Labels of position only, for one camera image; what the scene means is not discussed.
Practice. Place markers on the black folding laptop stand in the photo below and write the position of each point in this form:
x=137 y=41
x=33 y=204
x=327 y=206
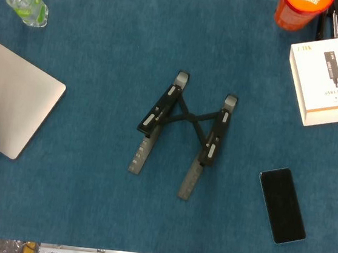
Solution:
x=185 y=116

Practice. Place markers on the silver laptop with apple logo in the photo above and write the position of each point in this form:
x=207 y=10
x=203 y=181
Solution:
x=12 y=105

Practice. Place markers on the blue felt table cloth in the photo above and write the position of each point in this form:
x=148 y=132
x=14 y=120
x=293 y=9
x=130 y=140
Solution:
x=87 y=199

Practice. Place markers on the black smartphone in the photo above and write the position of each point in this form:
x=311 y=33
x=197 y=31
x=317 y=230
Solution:
x=282 y=206

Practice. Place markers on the orange cylindrical snack can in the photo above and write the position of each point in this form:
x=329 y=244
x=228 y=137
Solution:
x=295 y=12

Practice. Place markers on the clear water bottle green label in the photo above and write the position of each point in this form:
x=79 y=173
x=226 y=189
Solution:
x=26 y=1

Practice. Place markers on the clear plastic bag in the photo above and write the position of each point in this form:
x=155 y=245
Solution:
x=14 y=247

